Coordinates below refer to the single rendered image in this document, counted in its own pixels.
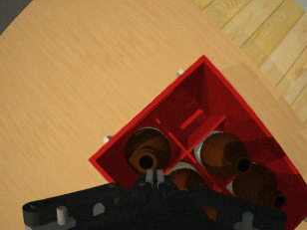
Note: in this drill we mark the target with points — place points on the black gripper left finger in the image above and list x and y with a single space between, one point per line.
68 210

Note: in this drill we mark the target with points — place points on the red crate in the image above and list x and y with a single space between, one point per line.
186 113

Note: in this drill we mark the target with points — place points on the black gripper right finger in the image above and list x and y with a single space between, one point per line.
231 211

